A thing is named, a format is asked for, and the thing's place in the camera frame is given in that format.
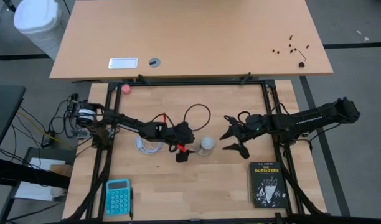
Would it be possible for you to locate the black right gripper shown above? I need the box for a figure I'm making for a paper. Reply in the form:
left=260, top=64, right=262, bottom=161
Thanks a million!
left=219, top=113, right=270, bottom=160

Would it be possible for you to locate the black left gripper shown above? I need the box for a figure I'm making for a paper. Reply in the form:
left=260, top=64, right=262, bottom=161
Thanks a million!
left=163, top=121, right=197, bottom=164

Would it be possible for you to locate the round lamp socket base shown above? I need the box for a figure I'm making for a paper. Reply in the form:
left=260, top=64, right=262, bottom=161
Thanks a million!
left=194, top=136, right=215, bottom=157

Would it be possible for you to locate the white lightbulb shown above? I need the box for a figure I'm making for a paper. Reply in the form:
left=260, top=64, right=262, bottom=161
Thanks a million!
left=200, top=136, right=215, bottom=150

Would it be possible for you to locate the black paperback book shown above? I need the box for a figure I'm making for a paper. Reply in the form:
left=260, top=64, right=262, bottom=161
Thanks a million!
left=248, top=161, right=290, bottom=210

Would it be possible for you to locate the black clamp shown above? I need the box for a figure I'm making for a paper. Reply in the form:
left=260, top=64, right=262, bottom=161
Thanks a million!
left=239, top=71, right=252, bottom=86
left=136, top=73, right=151, bottom=86

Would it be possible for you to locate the teal calculator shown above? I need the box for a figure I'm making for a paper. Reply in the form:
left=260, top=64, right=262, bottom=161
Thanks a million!
left=105, top=178, right=132, bottom=217

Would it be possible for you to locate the beige wooden desk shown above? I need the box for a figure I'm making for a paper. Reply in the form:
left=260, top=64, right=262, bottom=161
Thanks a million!
left=49, top=0, right=334, bottom=81

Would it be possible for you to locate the small wooden board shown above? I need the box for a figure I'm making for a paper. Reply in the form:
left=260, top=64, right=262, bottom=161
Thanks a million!
left=49, top=164, right=73, bottom=178

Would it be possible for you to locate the grey floor stand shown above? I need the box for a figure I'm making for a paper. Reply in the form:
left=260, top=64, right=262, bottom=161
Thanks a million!
left=0, top=146, right=78, bottom=223

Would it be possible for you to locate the black power adapter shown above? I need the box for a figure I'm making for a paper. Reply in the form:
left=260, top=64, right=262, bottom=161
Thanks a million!
left=40, top=130, right=55, bottom=149

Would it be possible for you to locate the white sheet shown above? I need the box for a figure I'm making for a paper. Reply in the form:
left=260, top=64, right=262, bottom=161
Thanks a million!
left=14, top=157, right=67, bottom=202

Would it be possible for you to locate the black metal beam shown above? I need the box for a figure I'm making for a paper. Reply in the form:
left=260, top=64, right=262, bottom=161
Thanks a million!
left=0, top=157, right=72, bottom=190

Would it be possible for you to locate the black side table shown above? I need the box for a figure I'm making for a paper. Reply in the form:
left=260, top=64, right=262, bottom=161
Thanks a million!
left=0, top=84, right=27, bottom=159

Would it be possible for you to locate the white trash bin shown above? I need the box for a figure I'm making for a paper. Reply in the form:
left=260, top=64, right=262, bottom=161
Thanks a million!
left=13, top=0, right=67, bottom=60

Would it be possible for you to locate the black rod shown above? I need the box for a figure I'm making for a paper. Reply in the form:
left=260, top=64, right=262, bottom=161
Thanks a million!
left=0, top=0, right=17, bottom=14

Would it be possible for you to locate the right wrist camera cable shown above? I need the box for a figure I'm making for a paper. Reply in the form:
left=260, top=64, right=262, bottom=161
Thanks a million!
left=237, top=110, right=252, bottom=124

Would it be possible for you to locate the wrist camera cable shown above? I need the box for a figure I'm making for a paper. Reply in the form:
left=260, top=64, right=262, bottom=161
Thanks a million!
left=237, top=110, right=252, bottom=124
left=182, top=103, right=212, bottom=133

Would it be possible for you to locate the white lamp power cord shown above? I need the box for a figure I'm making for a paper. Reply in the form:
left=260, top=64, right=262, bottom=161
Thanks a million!
left=134, top=136, right=167, bottom=155

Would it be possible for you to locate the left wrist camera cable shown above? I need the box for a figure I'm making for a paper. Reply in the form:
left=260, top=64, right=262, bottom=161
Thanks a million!
left=182, top=103, right=212, bottom=133

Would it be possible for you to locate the black aluminium frame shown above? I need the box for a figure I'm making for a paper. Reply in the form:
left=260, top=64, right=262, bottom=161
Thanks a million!
left=64, top=79, right=331, bottom=224

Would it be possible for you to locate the black floor cable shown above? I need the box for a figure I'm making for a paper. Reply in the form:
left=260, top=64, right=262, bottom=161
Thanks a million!
left=9, top=92, right=95, bottom=162

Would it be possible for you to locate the yellow floor cable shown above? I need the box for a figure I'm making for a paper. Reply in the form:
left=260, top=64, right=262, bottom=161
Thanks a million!
left=16, top=111, right=75, bottom=150

